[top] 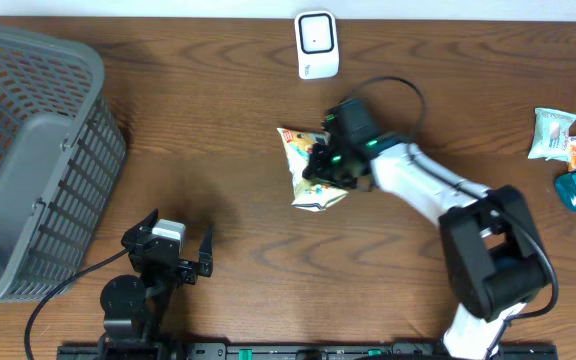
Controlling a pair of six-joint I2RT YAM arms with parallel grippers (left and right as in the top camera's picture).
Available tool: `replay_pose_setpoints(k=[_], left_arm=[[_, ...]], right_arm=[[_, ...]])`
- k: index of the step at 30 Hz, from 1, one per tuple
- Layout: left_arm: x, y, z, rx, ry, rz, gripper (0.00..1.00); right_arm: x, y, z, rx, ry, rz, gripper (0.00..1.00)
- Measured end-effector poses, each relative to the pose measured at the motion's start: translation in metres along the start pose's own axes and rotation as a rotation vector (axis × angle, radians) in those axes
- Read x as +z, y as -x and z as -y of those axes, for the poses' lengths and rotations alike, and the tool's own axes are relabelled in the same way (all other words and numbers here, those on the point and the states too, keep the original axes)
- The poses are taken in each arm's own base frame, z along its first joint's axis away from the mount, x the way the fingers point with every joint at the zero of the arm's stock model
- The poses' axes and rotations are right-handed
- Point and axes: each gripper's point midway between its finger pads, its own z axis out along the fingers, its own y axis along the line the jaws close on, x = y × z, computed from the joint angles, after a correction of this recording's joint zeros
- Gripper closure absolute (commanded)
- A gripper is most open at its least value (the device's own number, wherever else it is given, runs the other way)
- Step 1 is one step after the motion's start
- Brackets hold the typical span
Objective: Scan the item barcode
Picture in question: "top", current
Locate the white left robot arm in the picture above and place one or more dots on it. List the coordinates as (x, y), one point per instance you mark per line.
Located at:
(134, 305)

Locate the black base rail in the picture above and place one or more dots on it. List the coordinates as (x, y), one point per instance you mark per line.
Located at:
(221, 351)

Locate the white barcode scanner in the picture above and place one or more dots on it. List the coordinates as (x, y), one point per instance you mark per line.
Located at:
(317, 45)

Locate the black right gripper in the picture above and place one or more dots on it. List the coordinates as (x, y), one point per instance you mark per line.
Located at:
(312, 170)

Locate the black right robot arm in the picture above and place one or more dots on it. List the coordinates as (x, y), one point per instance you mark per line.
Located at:
(495, 260)

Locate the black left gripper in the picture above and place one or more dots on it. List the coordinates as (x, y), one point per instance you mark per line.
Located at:
(187, 271)

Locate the grey plastic basket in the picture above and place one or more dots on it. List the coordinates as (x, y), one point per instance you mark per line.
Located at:
(61, 154)

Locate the orange snack bag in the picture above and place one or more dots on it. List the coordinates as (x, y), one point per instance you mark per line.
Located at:
(313, 196)

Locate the green wet wipes pack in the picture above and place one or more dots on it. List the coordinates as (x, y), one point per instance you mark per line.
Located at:
(550, 140)

